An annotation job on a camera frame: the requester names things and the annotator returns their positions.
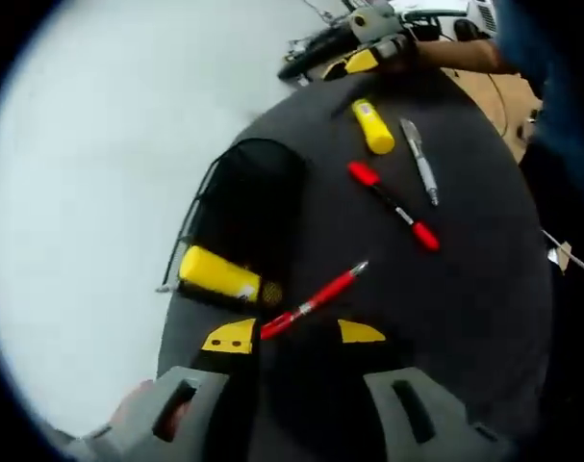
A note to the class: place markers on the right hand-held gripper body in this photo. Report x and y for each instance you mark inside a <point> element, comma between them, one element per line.
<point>373,21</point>

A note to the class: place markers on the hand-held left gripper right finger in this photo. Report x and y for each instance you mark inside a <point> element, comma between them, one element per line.
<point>440,418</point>

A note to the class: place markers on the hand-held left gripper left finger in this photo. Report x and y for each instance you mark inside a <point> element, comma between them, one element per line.
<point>142,409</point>

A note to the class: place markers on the yellow glue stick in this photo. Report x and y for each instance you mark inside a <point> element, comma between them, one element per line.
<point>374,127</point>
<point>219,276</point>

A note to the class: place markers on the clear grey pen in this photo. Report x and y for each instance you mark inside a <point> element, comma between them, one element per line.
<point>420,161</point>

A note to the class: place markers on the red capped marker pen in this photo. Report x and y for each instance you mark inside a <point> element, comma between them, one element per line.
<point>392,204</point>

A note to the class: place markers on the black mesh holder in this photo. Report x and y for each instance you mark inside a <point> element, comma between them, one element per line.
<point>258,202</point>

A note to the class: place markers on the person's left hand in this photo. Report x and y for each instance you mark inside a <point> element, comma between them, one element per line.
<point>133,404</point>

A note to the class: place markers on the white vented device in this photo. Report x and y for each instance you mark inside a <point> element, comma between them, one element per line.
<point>481,14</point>

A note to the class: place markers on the person's blue shirt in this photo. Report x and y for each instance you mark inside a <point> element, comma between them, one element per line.
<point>527,48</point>

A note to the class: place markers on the white rod with tape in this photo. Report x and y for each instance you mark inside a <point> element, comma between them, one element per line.
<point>561,252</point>

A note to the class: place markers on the black curved frame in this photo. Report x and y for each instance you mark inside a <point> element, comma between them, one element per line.
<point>311,53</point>

